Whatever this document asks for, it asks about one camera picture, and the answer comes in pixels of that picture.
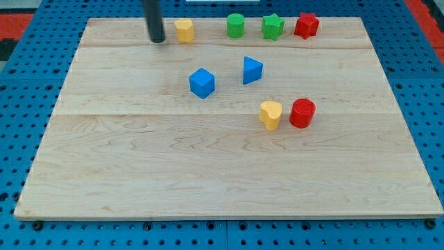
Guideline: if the yellow hexagon block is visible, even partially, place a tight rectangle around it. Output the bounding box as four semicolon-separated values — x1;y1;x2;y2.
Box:
174;18;194;43

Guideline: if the blue cube block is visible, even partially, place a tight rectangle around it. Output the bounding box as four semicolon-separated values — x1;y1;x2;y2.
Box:
189;68;216;99

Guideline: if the yellow heart block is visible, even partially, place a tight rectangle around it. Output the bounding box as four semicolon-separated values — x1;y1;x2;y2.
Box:
259;101;282;131

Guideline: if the blue triangle block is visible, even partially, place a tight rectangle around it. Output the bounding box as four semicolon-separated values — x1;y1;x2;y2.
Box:
243;56;264;85

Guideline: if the red cylinder block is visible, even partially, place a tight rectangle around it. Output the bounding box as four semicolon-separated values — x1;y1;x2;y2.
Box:
289;99;316;128

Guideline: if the light wooden board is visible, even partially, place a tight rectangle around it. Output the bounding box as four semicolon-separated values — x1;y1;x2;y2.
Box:
15;17;443;221

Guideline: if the green cylinder block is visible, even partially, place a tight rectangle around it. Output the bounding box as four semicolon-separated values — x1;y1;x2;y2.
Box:
226;13;245;39

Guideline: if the green star block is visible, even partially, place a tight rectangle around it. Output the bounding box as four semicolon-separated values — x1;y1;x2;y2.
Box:
261;13;285;40

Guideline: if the red star block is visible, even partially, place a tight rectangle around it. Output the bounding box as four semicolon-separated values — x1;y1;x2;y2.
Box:
293;12;320;40

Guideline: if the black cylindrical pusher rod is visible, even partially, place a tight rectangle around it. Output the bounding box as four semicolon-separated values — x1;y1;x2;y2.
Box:
142;0;165;43

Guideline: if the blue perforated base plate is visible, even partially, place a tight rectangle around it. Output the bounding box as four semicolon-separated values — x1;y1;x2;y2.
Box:
1;0;443;249

